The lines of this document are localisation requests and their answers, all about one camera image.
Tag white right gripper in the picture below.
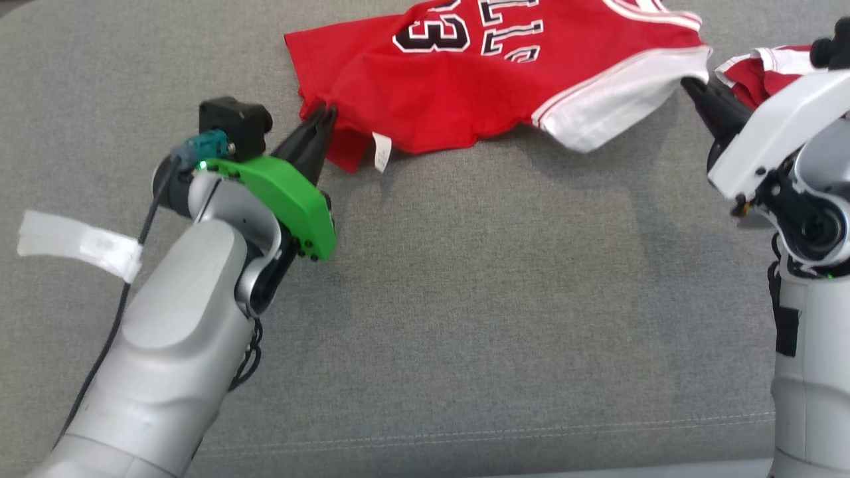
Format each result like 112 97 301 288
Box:
681 69 850 202

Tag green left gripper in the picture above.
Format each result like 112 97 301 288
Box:
198 104 338 262

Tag red shorts with white stripe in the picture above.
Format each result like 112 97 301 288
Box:
714 44 821 111

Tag red basketball jersey white trim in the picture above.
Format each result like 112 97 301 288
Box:
284 0 713 174

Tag grey fabric sofa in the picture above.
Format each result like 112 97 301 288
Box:
0 0 850 478

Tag teal left camera connector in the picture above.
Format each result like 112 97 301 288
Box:
171 130 234 171

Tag clear tape on left cable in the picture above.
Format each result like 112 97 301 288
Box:
17 210 144 285

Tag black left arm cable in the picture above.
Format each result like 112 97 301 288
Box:
52 158 183 453

